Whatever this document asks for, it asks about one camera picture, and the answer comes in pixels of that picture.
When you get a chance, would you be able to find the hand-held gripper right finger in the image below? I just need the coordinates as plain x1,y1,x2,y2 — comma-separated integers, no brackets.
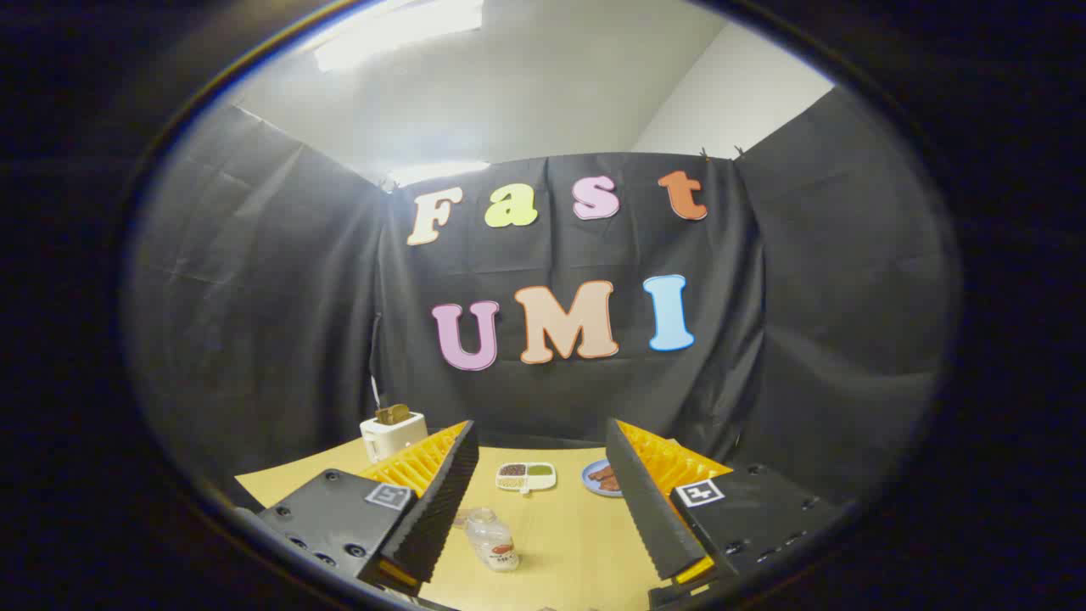
605,418,849,608

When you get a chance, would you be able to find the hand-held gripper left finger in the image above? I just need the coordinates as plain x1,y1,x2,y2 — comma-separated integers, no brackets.
255,420,480,595

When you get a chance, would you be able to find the clear plastic juice bottle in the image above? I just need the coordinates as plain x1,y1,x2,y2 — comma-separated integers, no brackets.
465,507,520,573

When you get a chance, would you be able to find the blue plate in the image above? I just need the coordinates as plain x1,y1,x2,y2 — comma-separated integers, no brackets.
581,458,629,498

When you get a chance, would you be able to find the wooden table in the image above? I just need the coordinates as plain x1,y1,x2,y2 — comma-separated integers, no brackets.
235,437,739,611

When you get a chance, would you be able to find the white toaster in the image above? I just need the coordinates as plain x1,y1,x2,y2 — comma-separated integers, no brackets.
360,412,428,463

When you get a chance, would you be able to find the white divided dish with beans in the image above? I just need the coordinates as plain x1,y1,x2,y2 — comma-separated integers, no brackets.
495,462,557,495

